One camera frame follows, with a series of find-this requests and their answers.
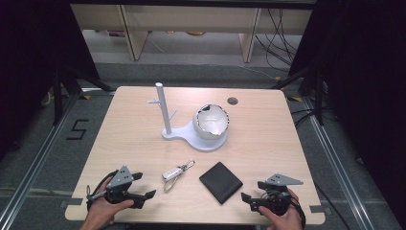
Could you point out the black curtain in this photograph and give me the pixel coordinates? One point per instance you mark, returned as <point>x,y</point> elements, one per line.
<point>28,64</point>
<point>367,80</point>

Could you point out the black tape strip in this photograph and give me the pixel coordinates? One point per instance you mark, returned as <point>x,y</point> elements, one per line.
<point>72,202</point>
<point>320,209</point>

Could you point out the black leather wallet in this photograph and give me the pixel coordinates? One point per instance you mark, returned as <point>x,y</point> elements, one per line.
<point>221,182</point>

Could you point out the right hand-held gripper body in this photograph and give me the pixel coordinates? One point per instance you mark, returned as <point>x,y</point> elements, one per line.
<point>276,196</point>

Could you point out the person's left hand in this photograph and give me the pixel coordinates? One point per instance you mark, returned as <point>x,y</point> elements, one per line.
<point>105,209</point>

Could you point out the white stand with pole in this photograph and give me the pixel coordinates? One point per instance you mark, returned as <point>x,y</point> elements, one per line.
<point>166,111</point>

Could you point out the white round bowl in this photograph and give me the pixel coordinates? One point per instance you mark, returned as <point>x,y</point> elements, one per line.
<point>210,123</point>

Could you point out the beige wooden desk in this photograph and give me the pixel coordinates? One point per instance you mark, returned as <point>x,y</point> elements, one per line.
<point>137,25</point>

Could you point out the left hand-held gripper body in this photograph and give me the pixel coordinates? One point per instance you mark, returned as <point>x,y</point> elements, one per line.
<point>119,182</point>

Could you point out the black metal stand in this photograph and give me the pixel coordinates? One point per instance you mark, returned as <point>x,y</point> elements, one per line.
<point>318,96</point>
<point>58,96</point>

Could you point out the aluminium floor rail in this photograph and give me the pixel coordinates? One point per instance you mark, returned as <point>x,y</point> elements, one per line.
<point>338,166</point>
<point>35,166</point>

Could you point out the person's right hand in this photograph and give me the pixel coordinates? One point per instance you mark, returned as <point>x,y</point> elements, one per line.
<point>285,218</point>

